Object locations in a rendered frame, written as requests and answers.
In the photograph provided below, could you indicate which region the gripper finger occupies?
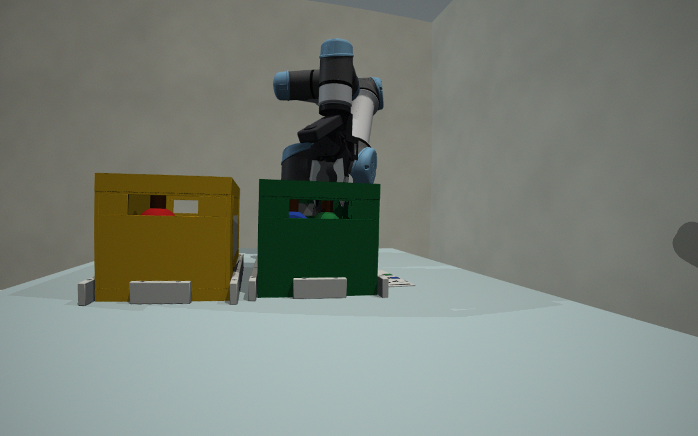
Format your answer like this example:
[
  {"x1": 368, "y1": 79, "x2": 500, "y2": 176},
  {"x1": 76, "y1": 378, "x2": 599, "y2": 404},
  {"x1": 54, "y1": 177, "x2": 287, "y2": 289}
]
[
  {"x1": 307, "y1": 145, "x2": 329, "y2": 206},
  {"x1": 333, "y1": 142, "x2": 353, "y2": 183}
]

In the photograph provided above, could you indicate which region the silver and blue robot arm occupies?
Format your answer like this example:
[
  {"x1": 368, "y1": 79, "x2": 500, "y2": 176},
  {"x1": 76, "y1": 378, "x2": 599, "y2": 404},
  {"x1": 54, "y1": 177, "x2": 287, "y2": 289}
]
[{"x1": 273, "y1": 38, "x2": 384, "y2": 183}]

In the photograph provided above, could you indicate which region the dark green crate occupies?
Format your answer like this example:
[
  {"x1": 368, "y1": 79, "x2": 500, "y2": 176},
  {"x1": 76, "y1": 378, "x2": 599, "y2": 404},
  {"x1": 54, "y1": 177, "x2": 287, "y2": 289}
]
[{"x1": 258, "y1": 179, "x2": 381, "y2": 298}]

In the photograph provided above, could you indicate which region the yellow crate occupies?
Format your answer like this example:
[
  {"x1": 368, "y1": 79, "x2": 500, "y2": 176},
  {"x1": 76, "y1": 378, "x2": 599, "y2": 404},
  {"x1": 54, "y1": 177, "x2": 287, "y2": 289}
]
[{"x1": 94, "y1": 173, "x2": 240, "y2": 302}]

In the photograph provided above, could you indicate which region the white paper pick list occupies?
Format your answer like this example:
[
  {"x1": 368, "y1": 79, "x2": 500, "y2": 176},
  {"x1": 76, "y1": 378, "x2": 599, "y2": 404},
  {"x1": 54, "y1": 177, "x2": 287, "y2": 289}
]
[{"x1": 378, "y1": 270, "x2": 415, "y2": 287}]

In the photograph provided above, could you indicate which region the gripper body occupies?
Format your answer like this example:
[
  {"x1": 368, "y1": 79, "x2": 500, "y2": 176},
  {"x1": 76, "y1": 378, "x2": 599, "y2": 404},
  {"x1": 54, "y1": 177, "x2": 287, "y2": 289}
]
[{"x1": 313, "y1": 103, "x2": 359, "y2": 162}]

